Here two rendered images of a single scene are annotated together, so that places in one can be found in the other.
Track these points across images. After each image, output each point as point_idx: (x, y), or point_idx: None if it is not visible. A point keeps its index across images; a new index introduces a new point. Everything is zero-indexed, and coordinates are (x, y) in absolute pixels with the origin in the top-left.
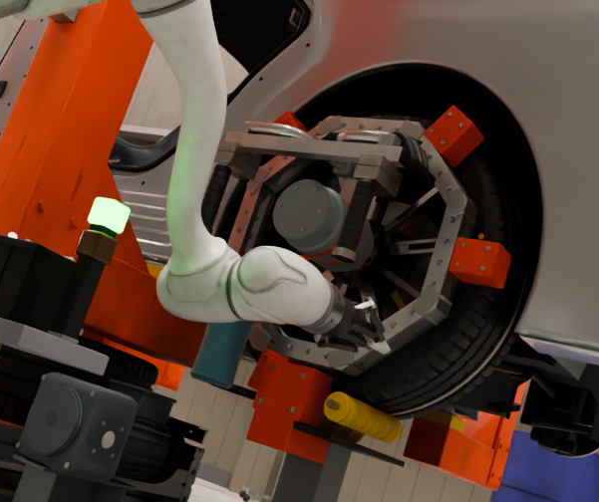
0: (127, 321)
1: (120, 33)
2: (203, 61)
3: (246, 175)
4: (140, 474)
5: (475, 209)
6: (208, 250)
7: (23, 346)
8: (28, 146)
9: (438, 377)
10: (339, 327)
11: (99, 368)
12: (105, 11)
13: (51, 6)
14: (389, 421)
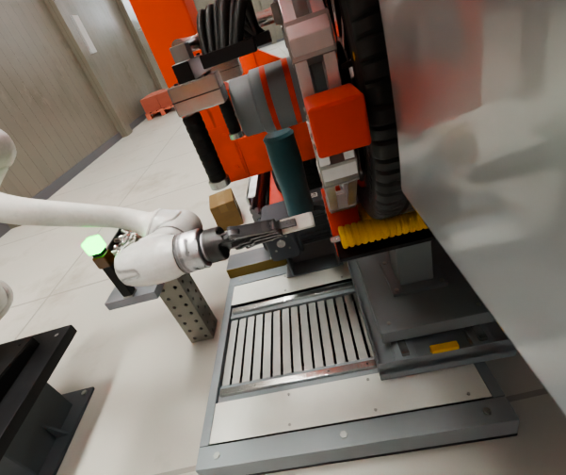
0: (299, 152)
1: (156, 15)
2: None
3: (233, 78)
4: (327, 237)
5: (321, 31)
6: (142, 233)
7: (111, 309)
8: None
9: (408, 206)
10: (214, 261)
11: (153, 297)
12: (137, 15)
13: None
14: (417, 221)
